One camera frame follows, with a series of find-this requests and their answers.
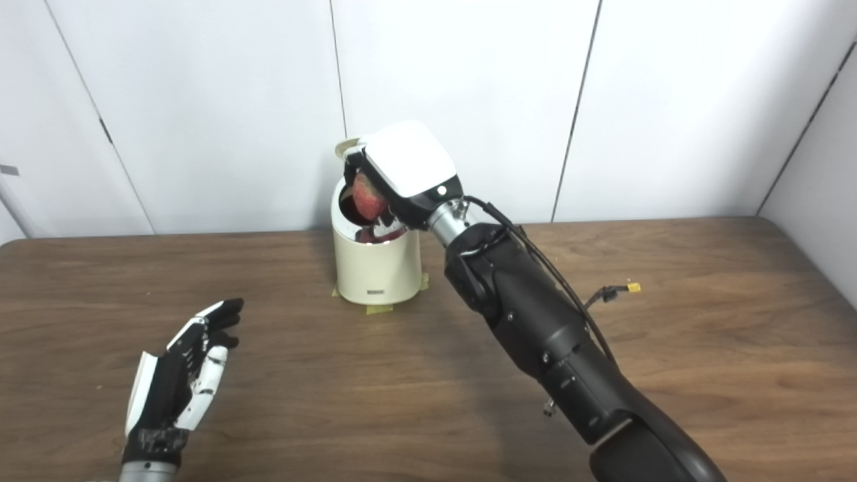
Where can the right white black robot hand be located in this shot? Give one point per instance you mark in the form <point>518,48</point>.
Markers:
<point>412,161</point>

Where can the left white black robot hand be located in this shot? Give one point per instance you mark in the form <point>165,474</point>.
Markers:
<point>164,388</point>

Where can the red apple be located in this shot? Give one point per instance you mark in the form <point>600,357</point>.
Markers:
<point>368,197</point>

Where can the cream round bin lid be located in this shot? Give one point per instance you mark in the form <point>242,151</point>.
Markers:
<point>347,144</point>

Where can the cream-colored round bin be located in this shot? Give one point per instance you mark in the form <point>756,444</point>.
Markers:
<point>375,268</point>

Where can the grey wall label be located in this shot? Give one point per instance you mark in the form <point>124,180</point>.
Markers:
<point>8,169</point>

